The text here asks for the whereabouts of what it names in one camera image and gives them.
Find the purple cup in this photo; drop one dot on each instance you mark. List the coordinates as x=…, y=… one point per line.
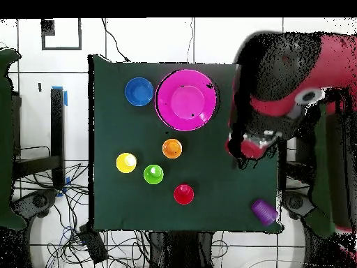
x=264, y=212

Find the large pink bowl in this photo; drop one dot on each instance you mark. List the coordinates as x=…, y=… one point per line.
x=185, y=100

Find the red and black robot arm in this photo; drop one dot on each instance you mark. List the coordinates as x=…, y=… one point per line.
x=292, y=69

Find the black wheeled base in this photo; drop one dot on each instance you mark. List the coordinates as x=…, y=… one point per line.
x=295, y=201
x=40, y=201

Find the green-clothed side table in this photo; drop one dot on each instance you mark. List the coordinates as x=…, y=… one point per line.
x=5, y=139
x=323, y=167

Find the orange cup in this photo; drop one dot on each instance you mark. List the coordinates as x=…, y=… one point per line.
x=172, y=148

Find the red cup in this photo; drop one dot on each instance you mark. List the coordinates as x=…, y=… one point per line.
x=183, y=194

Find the green cup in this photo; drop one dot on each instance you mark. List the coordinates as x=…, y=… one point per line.
x=153, y=174

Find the blue bowl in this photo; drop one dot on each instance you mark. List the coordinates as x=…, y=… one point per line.
x=139, y=91

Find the yellow cup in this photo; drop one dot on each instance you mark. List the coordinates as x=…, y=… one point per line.
x=126, y=162

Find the dark green tablecloth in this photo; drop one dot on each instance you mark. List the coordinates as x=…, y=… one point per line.
x=125, y=125

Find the black power strip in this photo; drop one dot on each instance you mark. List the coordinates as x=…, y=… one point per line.
x=93, y=244

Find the blue tape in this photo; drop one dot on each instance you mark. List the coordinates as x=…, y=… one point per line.
x=65, y=97

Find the black post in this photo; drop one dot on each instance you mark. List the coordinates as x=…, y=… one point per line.
x=57, y=125

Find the black square frame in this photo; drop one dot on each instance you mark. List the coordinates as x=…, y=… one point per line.
x=48, y=28

